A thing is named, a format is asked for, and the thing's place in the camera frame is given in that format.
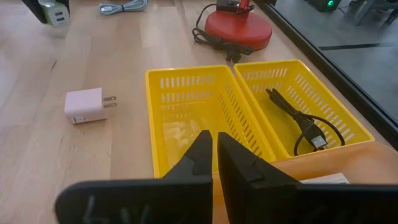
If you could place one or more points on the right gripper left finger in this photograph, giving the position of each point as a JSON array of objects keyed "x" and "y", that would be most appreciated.
[{"x": 155, "y": 202}]

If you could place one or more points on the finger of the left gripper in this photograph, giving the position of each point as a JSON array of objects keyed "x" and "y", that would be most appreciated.
[
  {"x": 34, "y": 9},
  {"x": 66, "y": 4}
]

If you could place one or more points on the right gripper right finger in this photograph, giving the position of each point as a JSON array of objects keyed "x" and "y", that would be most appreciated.
[{"x": 280, "y": 205}]

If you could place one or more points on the green white wall charger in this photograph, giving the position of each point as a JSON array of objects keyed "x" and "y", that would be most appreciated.
[{"x": 57, "y": 17}]

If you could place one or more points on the white box with small print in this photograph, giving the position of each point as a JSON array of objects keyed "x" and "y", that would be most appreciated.
[{"x": 326, "y": 179}]

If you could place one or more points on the white power adapter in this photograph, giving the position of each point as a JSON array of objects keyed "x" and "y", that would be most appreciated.
[{"x": 84, "y": 105}]

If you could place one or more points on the orange translucent plastic bin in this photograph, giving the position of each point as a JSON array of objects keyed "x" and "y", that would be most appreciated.
[{"x": 357, "y": 161}]

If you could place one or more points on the yellow slotted plastic basket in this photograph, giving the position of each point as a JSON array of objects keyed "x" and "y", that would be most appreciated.
[
  {"x": 186, "y": 112},
  {"x": 280, "y": 130}
]

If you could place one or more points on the red desk lamp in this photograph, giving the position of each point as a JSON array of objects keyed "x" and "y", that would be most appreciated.
[{"x": 239, "y": 29}]

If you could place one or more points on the black device with green light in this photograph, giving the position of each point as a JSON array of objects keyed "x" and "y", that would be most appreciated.
[{"x": 323, "y": 4}]

